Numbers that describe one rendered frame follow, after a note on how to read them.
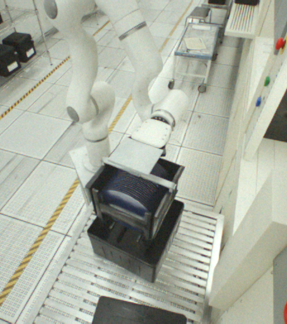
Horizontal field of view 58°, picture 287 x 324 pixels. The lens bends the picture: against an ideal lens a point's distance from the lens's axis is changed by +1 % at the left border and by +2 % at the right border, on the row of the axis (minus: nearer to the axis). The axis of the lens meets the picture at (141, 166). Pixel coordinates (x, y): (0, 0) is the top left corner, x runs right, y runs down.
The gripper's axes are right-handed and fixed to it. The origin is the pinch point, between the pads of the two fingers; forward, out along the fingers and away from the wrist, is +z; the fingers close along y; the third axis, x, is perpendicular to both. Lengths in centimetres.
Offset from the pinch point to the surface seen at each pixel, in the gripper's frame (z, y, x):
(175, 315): 22, -24, -39
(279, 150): -68, -44, -38
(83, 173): -19, 41, -50
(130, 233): 0.1, 2.9, -48.3
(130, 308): 26.6, -11.1, -38.9
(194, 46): -251, 54, -80
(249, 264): 14.7, -33.9, -1.8
